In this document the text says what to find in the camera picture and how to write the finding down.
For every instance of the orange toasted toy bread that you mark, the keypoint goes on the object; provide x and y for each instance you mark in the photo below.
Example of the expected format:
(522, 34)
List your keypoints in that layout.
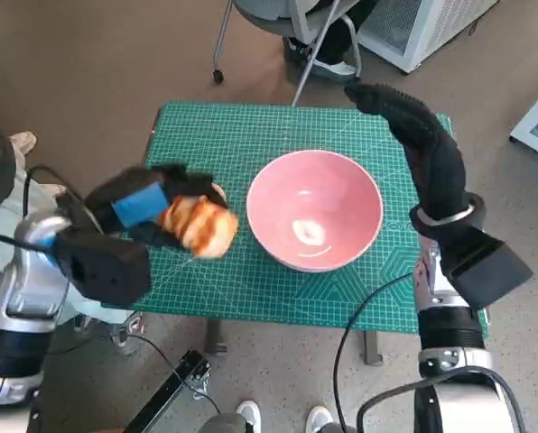
(206, 230)

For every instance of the robot left bare black hand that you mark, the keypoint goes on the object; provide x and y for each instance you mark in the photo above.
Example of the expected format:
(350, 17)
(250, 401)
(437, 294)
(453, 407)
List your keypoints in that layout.
(138, 185)

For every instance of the pale round toy bun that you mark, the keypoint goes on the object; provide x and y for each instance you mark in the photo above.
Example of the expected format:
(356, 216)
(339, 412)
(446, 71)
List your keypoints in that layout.
(218, 191)

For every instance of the grey table leg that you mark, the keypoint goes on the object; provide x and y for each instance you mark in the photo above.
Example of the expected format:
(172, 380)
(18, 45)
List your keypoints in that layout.
(372, 347)
(215, 338)

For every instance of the black metal frame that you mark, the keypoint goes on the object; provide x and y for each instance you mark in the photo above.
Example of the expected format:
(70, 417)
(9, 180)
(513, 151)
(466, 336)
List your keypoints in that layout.
(169, 392)

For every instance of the large white mesh cabinet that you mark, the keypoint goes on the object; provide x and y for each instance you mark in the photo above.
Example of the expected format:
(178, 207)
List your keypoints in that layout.
(418, 27)

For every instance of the grey office chair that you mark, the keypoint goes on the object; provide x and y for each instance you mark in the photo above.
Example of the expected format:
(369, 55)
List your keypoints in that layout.
(260, 18)

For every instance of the pink bowl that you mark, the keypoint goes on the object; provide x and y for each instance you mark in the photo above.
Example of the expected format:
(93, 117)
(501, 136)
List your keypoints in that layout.
(314, 194)

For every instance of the robot right silver arm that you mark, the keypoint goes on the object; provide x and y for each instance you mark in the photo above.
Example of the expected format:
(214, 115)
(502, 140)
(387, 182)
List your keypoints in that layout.
(449, 325)

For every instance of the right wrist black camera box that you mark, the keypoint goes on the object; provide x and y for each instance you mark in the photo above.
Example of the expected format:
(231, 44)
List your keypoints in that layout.
(485, 266)

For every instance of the green cutting mat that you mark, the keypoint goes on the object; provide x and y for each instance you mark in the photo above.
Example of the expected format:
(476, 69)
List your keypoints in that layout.
(273, 131)

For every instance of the robot right black gloved hand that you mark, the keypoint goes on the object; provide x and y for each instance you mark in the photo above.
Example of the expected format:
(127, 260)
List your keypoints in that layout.
(436, 171)

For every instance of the silver metal rod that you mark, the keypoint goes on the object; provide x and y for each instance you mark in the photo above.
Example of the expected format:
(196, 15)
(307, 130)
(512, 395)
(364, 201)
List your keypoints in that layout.
(316, 52)

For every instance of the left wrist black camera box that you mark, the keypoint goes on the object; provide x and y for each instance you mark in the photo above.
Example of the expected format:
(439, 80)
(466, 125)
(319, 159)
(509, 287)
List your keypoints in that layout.
(106, 270)

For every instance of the seated person in dark trousers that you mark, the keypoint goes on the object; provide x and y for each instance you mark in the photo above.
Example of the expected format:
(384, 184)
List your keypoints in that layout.
(341, 36)

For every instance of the robot left silver arm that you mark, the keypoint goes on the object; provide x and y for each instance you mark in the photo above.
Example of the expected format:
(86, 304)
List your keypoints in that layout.
(21, 288)

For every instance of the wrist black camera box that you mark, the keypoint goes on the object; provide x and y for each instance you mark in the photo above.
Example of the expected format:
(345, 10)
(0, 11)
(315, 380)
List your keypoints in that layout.
(106, 270)
(485, 266)

